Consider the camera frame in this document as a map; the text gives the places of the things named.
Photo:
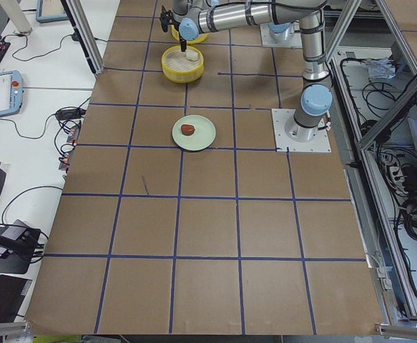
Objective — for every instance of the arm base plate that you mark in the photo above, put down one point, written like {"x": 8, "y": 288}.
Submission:
{"x": 289, "y": 137}
{"x": 286, "y": 37}

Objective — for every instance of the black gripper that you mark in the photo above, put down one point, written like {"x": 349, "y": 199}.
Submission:
{"x": 183, "y": 45}

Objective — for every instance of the blue teach pendant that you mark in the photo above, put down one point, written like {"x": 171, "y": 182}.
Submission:
{"x": 50, "y": 11}
{"x": 11, "y": 92}

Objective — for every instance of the aluminium frame post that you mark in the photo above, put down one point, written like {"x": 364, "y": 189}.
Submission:
{"x": 82, "y": 29}

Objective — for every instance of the black camera stand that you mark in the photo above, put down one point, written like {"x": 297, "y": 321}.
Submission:
{"x": 18, "y": 245}

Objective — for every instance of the green round plate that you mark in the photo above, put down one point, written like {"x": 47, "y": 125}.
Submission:
{"x": 203, "y": 135}

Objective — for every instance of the near yellow bamboo steamer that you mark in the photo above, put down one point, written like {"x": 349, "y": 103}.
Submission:
{"x": 178, "y": 69}

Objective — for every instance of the white steamed bun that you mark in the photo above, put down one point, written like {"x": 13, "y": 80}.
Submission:
{"x": 191, "y": 55}

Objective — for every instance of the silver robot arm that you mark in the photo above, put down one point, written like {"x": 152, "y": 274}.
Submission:
{"x": 192, "y": 18}

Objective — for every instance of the brown steamed bun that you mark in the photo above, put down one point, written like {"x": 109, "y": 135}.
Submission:
{"x": 187, "y": 129}

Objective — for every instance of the black power adapter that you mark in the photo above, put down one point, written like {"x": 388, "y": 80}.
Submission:
{"x": 69, "y": 114}

